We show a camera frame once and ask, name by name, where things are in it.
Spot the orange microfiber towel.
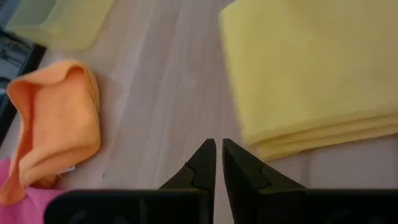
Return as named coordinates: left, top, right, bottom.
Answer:
left=0, top=60, right=102, bottom=206

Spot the black aluminium table frame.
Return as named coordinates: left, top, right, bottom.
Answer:
left=0, top=29, right=47, bottom=147

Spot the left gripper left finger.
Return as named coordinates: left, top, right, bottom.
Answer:
left=43, top=138, right=217, bottom=224

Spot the pink microfiber towel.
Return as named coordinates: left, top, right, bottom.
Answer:
left=0, top=157, right=67, bottom=224

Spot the yellow microfiber towel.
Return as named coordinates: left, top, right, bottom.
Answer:
left=219, top=0, right=398, bottom=162

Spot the yellow translucent plastic bin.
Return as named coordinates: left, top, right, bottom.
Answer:
left=5, top=0, right=116, bottom=52

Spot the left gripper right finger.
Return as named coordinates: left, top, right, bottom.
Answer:
left=221, top=138, right=398, bottom=224

